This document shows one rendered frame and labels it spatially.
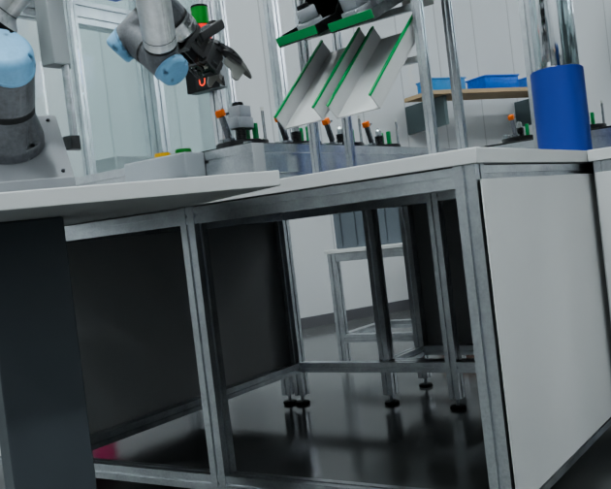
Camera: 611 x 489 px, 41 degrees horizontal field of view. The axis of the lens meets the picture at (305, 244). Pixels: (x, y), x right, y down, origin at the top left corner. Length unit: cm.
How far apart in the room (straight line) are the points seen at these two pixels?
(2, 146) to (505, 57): 614
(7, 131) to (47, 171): 11
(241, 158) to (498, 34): 570
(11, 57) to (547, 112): 155
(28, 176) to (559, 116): 152
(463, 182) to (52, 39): 191
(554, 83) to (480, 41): 483
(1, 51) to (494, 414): 116
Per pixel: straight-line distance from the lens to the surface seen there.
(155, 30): 187
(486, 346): 161
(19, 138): 176
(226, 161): 199
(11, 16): 182
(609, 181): 225
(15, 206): 137
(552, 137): 256
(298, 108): 204
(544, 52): 259
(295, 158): 208
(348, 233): 418
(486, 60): 737
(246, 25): 622
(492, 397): 163
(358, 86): 197
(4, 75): 168
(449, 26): 213
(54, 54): 313
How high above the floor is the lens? 75
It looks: 1 degrees down
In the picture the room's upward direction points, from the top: 7 degrees counter-clockwise
